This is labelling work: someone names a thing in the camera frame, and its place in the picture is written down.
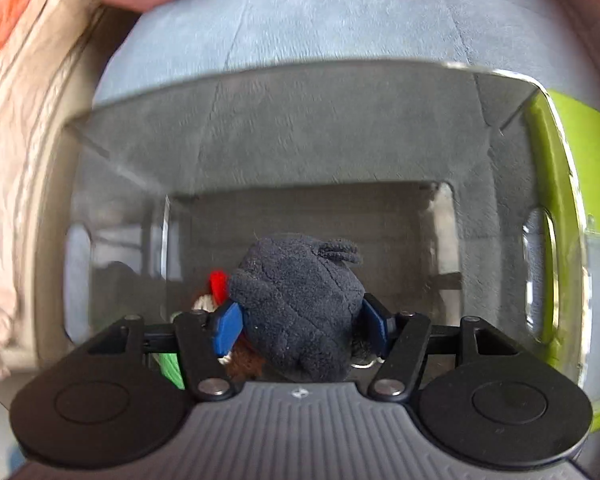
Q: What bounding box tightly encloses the clear grey plastic storage box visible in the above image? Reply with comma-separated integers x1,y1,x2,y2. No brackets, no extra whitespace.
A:
61,58,589,396

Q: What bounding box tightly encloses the dark grey plush toy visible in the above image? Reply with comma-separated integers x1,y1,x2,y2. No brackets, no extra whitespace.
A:
228,233,365,382

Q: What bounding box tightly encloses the orange and beige blanket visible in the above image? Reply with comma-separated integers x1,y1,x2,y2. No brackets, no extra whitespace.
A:
0,0,102,378

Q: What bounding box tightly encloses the red Mario figure keychain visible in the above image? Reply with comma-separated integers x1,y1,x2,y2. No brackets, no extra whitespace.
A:
209,270,230,307

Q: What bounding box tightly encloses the lime green box lid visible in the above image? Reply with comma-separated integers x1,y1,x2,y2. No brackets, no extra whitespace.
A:
524,90,600,431

